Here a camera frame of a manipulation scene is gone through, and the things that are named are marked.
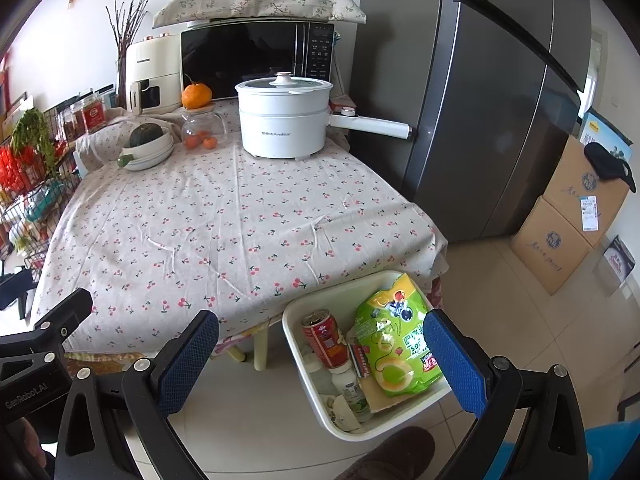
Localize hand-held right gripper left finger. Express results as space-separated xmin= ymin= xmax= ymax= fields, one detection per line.
xmin=55 ymin=309 xmax=221 ymax=480

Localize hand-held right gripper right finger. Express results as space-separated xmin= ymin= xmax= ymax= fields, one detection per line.
xmin=422 ymin=309 xmax=601 ymax=480

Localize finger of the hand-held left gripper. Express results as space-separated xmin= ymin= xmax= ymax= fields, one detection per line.
xmin=30 ymin=287 xmax=94 ymax=357

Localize green snack bag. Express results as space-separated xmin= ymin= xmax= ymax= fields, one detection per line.
xmin=354 ymin=272 xmax=446 ymax=398

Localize orange and white paper box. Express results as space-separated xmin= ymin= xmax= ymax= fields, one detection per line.
xmin=347 ymin=341 xmax=373 ymax=378

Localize white plastic bin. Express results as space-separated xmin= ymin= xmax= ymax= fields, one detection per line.
xmin=282 ymin=270 xmax=453 ymax=442

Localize white plastic bottle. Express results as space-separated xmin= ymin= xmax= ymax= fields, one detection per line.
xmin=331 ymin=364 xmax=373 ymax=423

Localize white paper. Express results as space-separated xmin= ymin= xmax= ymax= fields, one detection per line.
xmin=325 ymin=395 xmax=362 ymax=433

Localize red drink can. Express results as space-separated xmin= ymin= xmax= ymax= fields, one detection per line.
xmin=301 ymin=309 xmax=348 ymax=370

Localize cream table leg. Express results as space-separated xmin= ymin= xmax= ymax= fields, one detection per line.
xmin=254 ymin=327 xmax=271 ymax=372

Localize brown slipper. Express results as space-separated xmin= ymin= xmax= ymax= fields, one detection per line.
xmin=334 ymin=426 xmax=436 ymax=480

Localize cherry print tablecloth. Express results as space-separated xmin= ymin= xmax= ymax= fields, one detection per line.
xmin=32 ymin=97 xmax=448 ymax=356

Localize white bowl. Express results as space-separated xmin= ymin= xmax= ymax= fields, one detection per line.
xmin=118 ymin=127 xmax=176 ymax=172

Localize green leafy bundle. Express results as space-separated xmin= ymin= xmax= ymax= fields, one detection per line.
xmin=10 ymin=109 xmax=58 ymax=161

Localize printed paper bag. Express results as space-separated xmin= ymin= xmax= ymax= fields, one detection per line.
xmin=595 ymin=235 xmax=637 ymax=297

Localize blue plastic stool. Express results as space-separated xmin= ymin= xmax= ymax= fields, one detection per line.
xmin=585 ymin=422 xmax=640 ymax=480

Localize green squash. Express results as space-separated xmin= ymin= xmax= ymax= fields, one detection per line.
xmin=129 ymin=122 xmax=165 ymax=148

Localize red spice jar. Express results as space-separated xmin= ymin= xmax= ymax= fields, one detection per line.
xmin=72 ymin=96 xmax=106 ymax=135

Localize cardboard box with white label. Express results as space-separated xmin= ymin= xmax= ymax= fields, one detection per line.
xmin=542 ymin=135 xmax=631 ymax=248

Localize glass jar with small oranges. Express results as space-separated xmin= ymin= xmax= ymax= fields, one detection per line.
xmin=180 ymin=105 xmax=228 ymax=151

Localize black cap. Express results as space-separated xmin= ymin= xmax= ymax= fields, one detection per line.
xmin=584 ymin=141 xmax=637 ymax=193

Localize white electric pot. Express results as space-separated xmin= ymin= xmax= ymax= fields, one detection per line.
xmin=235 ymin=72 xmax=415 ymax=159

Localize grey refrigerator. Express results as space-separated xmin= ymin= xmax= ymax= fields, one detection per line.
xmin=350 ymin=0 xmax=596 ymax=243

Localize large orange fruit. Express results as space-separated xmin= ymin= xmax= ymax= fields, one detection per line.
xmin=181 ymin=82 xmax=213 ymax=110

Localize cream air fryer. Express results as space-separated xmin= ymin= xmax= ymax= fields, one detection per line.
xmin=125 ymin=34 xmax=183 ymax=116

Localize blue printed box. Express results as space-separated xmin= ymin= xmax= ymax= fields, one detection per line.
xmin=580 ymin=106 xmax=633 ymax=161

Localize dried branches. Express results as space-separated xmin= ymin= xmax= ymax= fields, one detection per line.
xmin=105 ymin=0 xmax=163 ymax=68

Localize black microwave oven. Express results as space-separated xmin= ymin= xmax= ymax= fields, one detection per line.
xmin=180 ymin=21 xmax=337 ymax=103

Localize floral cloth cover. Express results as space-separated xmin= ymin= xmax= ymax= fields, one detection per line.
xmin=151 ymin=0 xmax=368 ymax=28

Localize black wire rack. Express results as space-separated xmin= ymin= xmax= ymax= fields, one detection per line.
xmin=0 ymin=105 xmax=83 ymax=271

